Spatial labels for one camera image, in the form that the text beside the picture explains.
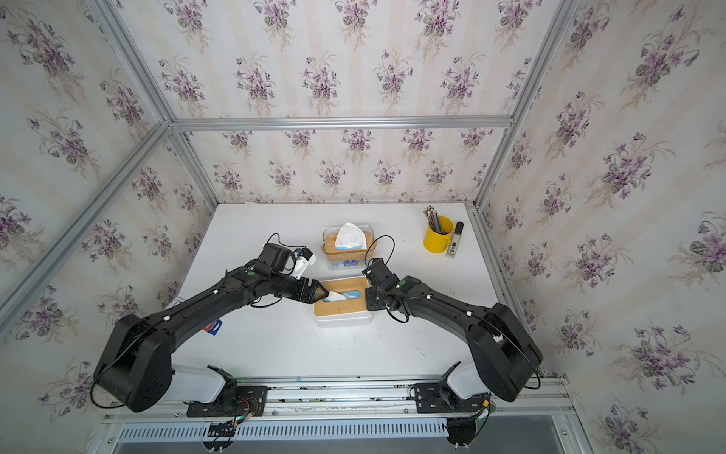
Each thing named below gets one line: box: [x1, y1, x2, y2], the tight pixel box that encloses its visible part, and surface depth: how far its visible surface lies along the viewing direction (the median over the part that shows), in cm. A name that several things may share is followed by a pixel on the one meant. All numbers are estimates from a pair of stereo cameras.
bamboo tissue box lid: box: [321, 230, 378, 255], surface depth 100 cm
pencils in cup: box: [423, 204, 442, 234], surface depth 98 cm
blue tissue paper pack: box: [334, 221, 367, 251], surface depth 97 cm
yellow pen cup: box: [422, 215, 455, 255], surface depth 103 cm
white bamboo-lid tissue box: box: [312, 276, 374, 329], surface depth 84 cm
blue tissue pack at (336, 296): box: [322, 290, 363, 303], surface depth 85 cm
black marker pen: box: [445, 221, 466, 260], surface depth 106 cm
